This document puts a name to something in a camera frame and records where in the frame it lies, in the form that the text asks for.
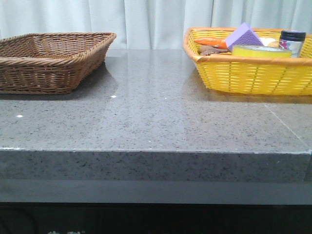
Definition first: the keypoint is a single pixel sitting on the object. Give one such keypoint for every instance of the yellow tape roll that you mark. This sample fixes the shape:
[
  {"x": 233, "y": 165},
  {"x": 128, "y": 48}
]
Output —
[{"x": 257, "y": 51}]

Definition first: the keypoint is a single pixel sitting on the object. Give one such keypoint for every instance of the brown toy animal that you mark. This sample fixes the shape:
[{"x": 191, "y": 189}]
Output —
[{"x": 206, "y": 50}]

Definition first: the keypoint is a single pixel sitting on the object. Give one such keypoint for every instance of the white curtain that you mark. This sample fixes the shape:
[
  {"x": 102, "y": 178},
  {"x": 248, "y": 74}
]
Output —
[{"x": 149, "y": 24}]

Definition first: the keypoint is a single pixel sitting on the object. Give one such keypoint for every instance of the orange toy carrot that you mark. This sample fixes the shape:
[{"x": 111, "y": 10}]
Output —
[{"x": 214, "y": 42}]

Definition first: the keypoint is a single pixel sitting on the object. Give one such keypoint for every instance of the yellow woven basket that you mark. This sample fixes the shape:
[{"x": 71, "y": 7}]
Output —
[{"x": 245, "y": 75}]

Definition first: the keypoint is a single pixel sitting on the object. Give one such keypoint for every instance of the brown wicker basket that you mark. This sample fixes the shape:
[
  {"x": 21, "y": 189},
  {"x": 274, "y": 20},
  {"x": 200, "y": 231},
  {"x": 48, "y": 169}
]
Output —
[{"x": 50, "y": 63}]

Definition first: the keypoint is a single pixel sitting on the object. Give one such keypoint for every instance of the purple foam cube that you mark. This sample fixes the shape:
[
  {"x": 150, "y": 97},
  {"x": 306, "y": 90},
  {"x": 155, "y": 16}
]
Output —
[{"x": 243, "y": 35}]

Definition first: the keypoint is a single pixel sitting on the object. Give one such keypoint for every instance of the toy bread roll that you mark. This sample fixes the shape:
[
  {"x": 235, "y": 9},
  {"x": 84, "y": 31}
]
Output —
[{"x": 269, "y": 42}]

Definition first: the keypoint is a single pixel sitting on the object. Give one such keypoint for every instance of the jar with black lid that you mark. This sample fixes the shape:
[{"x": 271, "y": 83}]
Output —
[{"x": 292, "y": 40}]

